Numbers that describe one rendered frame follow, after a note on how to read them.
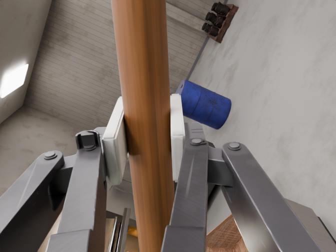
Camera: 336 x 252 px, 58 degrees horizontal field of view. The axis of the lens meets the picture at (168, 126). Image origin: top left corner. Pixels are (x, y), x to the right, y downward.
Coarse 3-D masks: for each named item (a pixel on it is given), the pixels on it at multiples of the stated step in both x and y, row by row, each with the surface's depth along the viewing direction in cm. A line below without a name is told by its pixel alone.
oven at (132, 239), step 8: (112, 216) 211; (120, 216) 214; (120, 224) 210; (128, 224) 211; (128, 232) 213; (136, 232) 213; (128, 240) 216; (136, 240) 217; (112, 248) 187; (128, 248) 220; (136, 248) 220
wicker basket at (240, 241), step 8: (232, 216) 207; (224, 224) 210; (216, 232) 213; (224, 232) 213; (232, 232) 213; (208, 240) 216; (216, 240) 217; (224, 240) 217; (232, 240) 216; (240, 240) 214; (208, 248) 216; (216, 248) 217; (232, 248) 220; (240, 248) 210
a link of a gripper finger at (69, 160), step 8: (96, 128) 19; (104, 128) 19; (64, 160) 15; (72, 160) 15; (104, 160) 16; (64, 168) 15; (104, 168) 16; (56, 176) 15; (64, 176) 15; (104, 176) 16; (56, 184) 15; (64, 184) 15; (48, 192) 15; (56, 192) 15; (64, 192) 15
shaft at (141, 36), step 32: (128, 0) 15; (160, 0) 16; (128, 32) 16; (160, 32) 17; (128, 64) 17; (160, 64) 17; (128, 96) 18; (160, 96) 18; (128, 128) 19; (160, 128) 19; (160, 160) 19; (160, 192) 20; (160, 224) 21
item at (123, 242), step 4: (128, 208) 203; (128, 212) 199; (128, 216) 196; (128, 220) 193; (124, 224) 189; (124, 228) 186; (124, 232) 183; (124, 236) 180; (124, 240) 177; (124, 244) 175; (120, 248) 172; (124, 248) 172
